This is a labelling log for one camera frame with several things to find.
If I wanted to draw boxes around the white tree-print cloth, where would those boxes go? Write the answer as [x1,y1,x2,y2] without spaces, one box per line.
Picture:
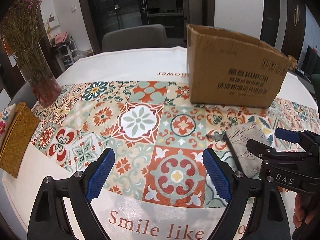
[207,122,268,178]

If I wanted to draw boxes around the right human hand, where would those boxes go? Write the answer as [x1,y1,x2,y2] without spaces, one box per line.
[293,193,319,228]

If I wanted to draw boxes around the black tv cabinet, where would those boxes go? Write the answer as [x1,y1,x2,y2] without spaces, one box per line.
[301,46,320,76]

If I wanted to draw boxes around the patterned tablecloth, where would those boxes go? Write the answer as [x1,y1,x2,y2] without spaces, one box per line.
[1,47,319,239]

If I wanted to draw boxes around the yellow woven tissue box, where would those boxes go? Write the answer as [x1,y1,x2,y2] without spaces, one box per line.
[1,102,40,178]

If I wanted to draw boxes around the brown cardboard box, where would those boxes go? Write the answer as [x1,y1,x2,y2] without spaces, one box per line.
[187,24,297,108]

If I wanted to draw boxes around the floral white cushion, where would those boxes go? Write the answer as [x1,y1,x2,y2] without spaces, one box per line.
[0,103,16,145]

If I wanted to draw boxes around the glass vase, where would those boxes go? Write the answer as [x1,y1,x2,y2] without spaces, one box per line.
[16,43,61,107]

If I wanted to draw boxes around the dark wooden door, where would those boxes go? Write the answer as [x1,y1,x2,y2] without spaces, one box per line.
[281,0,306,61]

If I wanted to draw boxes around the white shoe rack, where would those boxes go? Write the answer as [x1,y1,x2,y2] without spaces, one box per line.
[55,38,76,69]

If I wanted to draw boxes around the grey dining chair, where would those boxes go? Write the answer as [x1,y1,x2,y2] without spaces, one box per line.
[101,24,168,52]

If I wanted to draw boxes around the dried pink flowers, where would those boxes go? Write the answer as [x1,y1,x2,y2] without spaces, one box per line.
[0,0,49,63]

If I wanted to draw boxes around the black glass sliding door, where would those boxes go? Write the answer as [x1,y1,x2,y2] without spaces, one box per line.
[79,0,215,53]

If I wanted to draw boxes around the wall intercom panel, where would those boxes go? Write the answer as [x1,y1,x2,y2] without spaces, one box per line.
[48,15,60,29]

